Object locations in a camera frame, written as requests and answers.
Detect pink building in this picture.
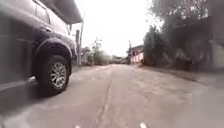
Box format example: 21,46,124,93
128,44,146,65

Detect grey concrete road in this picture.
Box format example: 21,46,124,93
0,63,224,128

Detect dark grey car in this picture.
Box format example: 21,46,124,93
0,0,78,98

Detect building with overhanging roof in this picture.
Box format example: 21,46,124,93
43,0,84,34

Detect green bushes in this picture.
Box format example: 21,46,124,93
80,37,128,67

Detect dark shed building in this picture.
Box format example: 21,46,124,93
168,16,224,73

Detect trees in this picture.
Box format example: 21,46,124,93
142,0,211,67

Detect pole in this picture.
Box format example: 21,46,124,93
77,13,85,68

